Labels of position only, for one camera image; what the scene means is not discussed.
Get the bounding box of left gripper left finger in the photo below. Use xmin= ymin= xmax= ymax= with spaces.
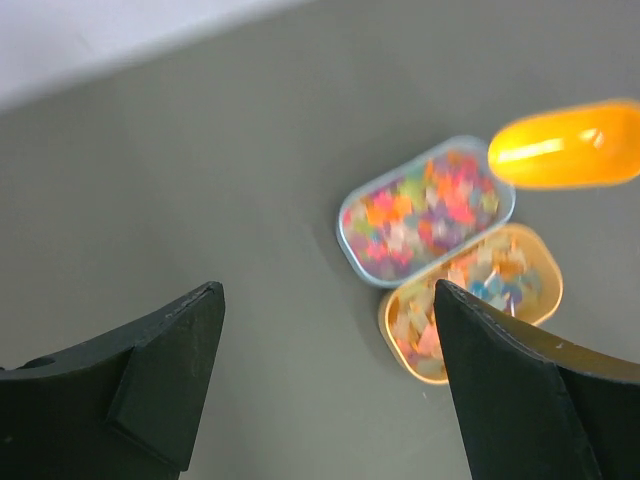
xmin=1 ymin=281 xmax=225 ymax=479

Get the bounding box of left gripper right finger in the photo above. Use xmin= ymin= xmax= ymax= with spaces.
xmin=447 ymin=312 xmax=639 ymax=479

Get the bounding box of orange plastic scoop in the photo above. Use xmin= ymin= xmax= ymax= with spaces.
xmin=488 ymin=99 xmax=639 ymax=190

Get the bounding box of orange candy tray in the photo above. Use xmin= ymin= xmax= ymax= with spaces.
xmin=378 ymin=223 xmax=564 ymax=385

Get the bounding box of clear blue candy tray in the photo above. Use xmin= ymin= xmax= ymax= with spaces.
xmin=336 ymin=135 xmax=516 ymax=289

